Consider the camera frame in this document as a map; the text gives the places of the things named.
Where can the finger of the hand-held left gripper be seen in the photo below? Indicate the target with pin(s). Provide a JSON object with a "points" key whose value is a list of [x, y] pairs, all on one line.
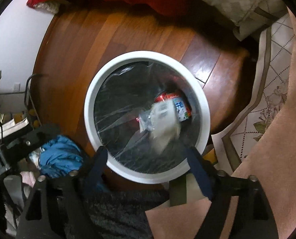
{"points": [[38, 135]]}

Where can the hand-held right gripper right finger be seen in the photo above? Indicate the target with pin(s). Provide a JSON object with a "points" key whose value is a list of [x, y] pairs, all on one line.
{"points": [[200, 174]]}

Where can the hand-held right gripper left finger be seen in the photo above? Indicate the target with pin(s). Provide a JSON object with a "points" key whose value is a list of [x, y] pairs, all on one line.
{"points": [[98, 165]]}

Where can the white round bin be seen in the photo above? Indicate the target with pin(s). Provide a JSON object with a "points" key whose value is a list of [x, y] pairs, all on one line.
{"points": [[88, 109]]}

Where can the white tissue packet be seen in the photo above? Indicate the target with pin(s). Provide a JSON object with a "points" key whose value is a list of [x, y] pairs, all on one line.
{"points": [[166, 120]]}

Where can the clear plastic bag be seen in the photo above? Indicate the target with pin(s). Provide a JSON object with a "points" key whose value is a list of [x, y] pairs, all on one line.
{"points": [[145, 120]]}

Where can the blue white milk carton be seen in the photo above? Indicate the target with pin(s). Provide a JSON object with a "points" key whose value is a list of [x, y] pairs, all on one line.
{"points": [[182, 109]]}

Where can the red soda can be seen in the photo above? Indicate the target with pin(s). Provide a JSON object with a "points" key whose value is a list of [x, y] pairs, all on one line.
{"points": [[166, 96]]}

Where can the stack of papers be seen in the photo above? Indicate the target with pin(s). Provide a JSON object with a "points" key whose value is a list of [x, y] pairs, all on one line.
{"points": [[13, 126]]}

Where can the blue cloth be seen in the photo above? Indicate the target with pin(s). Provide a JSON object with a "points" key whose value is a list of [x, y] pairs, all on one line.
{"points": [[60, 154]]}

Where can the pink cloth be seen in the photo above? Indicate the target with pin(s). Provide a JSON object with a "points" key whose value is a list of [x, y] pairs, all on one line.
{"points": [[28, 181]]}

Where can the person's dark fluffy pants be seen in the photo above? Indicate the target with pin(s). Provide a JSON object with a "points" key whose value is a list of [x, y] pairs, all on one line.
{"points": [[113, 214]]}

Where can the black bin liner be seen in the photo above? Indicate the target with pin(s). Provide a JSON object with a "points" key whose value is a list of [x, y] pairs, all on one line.
{"points": [[118, 97]]}

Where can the pink tablecloth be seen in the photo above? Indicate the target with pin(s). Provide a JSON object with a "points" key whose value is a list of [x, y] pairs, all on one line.
{"points": [[275, 159]]}

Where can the white floral cloth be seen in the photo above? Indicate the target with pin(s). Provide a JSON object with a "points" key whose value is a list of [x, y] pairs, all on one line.
{"points": [[270, 92]]}

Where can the white wall socket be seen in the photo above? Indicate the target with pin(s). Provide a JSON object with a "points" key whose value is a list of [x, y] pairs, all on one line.
{"points": [[17, 87]]}

